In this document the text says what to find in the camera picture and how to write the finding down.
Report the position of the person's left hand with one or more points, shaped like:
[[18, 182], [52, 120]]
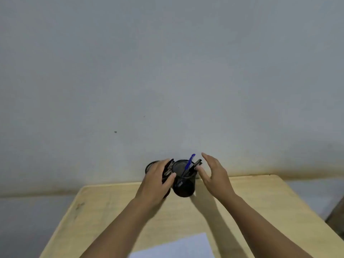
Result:
[[153, 185]]

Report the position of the person's right hand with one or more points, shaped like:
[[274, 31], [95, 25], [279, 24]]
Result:
[[219, 180]]

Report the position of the black mesh pen cup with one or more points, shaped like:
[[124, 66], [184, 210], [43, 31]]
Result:
[[185, 189], [151, 165]]

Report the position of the clear blue gel pen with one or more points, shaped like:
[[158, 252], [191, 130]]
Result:
[[191, 159]]

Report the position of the white paper sheet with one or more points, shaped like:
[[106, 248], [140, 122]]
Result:
[[182, 247]]

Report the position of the person's right forearm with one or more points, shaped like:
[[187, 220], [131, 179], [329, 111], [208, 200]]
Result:
[[258, 231]]

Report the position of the person's left forearm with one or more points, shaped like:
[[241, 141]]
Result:
[[115, 233]]

